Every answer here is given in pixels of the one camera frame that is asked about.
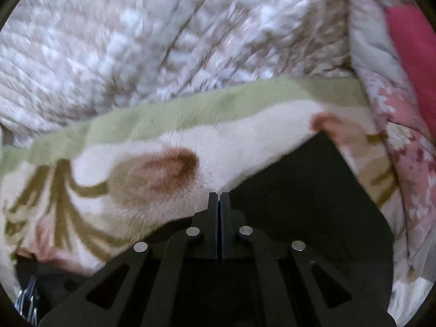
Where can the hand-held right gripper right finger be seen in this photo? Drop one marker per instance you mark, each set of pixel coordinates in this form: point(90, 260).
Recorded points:
point(224, 218)

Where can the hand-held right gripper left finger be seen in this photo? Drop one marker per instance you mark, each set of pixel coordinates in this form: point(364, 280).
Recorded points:
point(212, 218)

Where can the black pants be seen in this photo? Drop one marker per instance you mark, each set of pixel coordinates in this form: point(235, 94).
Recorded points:
point(306, 194)

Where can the floral fleece blanket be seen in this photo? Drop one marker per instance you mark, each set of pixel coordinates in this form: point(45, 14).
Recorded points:
point(238, 136)

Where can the pink floral quilt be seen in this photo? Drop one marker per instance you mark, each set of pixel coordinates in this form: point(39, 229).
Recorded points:
point(402, 150)

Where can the beige quilted bedspread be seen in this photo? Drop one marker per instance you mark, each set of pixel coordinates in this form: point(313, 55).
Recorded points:
point(136, 41)

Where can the red pillow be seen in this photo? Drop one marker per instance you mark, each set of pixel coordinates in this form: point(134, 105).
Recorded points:
point(414, 54)

